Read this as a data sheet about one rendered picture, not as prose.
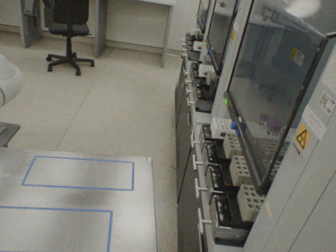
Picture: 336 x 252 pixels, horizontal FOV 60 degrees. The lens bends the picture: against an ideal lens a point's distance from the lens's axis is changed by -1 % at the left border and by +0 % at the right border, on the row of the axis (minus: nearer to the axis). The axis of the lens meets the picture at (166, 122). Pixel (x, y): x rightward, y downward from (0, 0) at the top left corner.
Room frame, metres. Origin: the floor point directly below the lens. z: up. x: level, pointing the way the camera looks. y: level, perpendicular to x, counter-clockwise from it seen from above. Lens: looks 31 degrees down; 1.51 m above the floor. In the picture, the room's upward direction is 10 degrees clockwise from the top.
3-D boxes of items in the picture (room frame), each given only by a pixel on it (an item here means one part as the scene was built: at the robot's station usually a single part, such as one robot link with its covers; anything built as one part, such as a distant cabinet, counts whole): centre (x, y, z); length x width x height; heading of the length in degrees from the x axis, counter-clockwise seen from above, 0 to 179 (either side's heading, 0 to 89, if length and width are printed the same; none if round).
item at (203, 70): (1.86, -0.30, 0.83); 0.30 x 0.10 x 0.06; 94
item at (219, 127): (1.15, -0.36, 0.83); 0.30 x 0.10 x 0.06; 94
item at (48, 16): (1.06, 0.49, 1.22); 0.03 x 0.01 x 0.07; 94
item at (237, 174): (0.84, -0.28, 0.85); 0.12 x 0.02 x 0.06; 4
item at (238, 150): (0.99, -0.29, 0.85); 0.12 x 0.02 x 0.06; 4
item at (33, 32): (0.92, 0.48, 1.22); 0.03 x 0.01 x 0.07; 94
